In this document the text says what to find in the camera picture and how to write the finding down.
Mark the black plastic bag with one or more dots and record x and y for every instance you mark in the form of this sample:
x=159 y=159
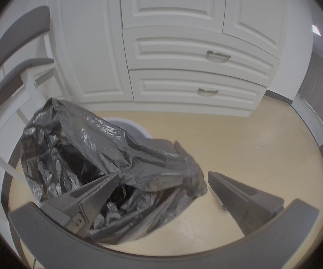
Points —
x=108 y=144

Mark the white wardrobe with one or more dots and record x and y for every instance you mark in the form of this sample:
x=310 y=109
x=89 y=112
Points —
x=178 y=4

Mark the grey padded white chair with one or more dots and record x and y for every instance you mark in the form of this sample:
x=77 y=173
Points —
x=24 y=21

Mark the white trash bin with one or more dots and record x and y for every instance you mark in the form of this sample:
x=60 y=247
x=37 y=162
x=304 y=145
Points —
x=134 y=127

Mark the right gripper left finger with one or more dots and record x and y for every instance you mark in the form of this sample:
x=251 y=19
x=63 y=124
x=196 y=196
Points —
x=91 y=203

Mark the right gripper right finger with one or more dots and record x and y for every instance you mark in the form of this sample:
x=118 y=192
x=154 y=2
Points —
x=248 y=209

